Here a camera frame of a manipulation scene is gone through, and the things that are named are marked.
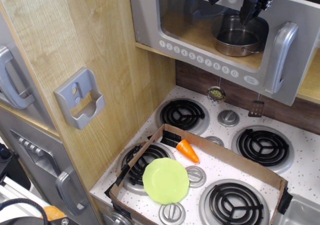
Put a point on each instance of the back right stove burner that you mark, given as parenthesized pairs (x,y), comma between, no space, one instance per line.
(264,145)

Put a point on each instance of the front left stove burner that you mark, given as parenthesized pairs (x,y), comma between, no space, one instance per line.
(133,180)

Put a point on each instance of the hanging round strainer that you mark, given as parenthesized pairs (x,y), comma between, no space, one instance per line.
(216,94)

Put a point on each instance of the front right stove burner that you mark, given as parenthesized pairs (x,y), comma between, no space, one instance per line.
(232,202)

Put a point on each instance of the grey stove knob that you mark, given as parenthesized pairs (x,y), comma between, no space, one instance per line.
(197,176)
(172,214)

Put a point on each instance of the small centre grey knob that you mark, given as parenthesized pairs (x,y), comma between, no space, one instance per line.
(216,140)

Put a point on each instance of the grey metal sink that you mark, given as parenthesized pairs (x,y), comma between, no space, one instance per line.
(297,210)

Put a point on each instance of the upper grey fridge handle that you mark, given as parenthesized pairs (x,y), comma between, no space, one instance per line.
(9,91)

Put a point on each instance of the orange object bottom left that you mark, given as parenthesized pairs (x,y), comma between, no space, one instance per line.
(53,213)

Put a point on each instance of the grey fridge handle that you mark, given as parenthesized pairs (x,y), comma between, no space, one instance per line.
(72,193)
(9,91)

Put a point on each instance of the green plastic plate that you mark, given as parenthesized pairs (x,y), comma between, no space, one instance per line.
(165,181)

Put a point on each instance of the stainless steel pot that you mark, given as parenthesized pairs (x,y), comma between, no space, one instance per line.
(232,39)

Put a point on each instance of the brown cardboard frame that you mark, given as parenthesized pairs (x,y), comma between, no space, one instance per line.
(262,175)

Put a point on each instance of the grey toy microwave door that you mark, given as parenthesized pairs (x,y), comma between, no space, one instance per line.
(182,29)

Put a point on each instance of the grey ice dispenser panel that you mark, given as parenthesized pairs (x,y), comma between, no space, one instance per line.
(40,157)

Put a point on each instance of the back centre grey knob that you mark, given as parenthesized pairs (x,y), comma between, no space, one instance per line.
(228,118)

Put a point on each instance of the hanging small spatula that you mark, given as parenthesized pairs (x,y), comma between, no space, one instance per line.
(256,109)

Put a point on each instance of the lower grey fridge handle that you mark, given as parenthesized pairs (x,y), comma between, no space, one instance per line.
(72,193)

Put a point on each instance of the grey wall phone holder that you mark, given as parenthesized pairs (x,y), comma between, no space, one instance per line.
(73,91)

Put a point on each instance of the front grey stove knob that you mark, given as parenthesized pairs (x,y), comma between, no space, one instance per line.
(172,214)

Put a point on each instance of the middle grey stove knob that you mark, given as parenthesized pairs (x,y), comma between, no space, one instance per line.
(197,176)

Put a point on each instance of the stove burner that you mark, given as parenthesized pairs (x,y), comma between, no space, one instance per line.
(133,180)
(185,114)
(264,145)
(232,202)

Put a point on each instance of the orange toy carrot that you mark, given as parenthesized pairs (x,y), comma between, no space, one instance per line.
(187,150)

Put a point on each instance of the back left stove burner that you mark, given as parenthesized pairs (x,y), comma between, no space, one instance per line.
(185,114)

